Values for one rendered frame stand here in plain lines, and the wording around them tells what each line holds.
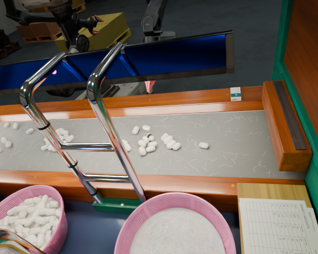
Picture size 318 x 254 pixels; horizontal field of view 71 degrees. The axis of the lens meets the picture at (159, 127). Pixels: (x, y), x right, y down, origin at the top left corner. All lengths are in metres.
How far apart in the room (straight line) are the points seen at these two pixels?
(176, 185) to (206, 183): 0.08
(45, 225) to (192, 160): 0.46
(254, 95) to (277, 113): 0.24
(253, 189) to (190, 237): 0.19
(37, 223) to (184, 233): 0.43
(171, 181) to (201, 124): 0.27
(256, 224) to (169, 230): 0.20
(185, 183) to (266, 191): 0.20
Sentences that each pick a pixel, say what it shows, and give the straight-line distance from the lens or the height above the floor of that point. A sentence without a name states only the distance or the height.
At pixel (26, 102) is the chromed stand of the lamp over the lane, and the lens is 0.49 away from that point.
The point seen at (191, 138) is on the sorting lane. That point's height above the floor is 0.74.
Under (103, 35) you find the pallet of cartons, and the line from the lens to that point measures 3.72.
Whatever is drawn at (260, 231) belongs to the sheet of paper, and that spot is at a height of 0.78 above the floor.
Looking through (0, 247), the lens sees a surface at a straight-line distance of 0.28.
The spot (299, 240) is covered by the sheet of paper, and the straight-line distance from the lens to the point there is 0.56.
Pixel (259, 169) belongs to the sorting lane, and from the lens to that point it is 0.68.
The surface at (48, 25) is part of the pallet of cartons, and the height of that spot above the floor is 0.32.
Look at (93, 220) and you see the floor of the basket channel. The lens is 0.76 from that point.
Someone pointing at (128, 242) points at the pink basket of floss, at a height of 0.74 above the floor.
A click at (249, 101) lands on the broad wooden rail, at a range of 0.86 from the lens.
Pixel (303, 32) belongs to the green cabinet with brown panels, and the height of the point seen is 1.02.
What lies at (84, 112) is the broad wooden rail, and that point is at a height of 0.76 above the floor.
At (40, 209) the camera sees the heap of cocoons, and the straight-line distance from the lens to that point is 0.80.
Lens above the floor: 1.28
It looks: 40 degrees down
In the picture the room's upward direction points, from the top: 16 degrees counter-clockwise
